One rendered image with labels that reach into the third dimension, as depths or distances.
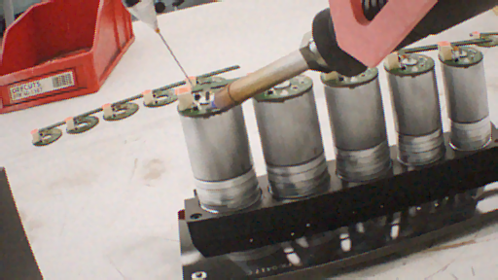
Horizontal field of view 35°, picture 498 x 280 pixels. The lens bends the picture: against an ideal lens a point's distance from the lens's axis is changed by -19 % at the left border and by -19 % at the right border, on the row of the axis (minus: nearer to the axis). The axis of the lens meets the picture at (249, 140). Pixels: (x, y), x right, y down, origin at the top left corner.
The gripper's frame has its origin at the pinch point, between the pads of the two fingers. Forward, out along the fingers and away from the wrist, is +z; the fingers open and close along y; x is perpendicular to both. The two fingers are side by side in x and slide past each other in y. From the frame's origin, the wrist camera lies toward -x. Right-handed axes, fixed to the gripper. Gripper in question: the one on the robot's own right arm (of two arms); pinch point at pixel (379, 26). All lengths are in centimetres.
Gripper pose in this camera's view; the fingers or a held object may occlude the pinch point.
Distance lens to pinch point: 28.7
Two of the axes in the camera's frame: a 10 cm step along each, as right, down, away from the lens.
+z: -2.0, 7.4, 6.4
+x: 7.5, 5.3, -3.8
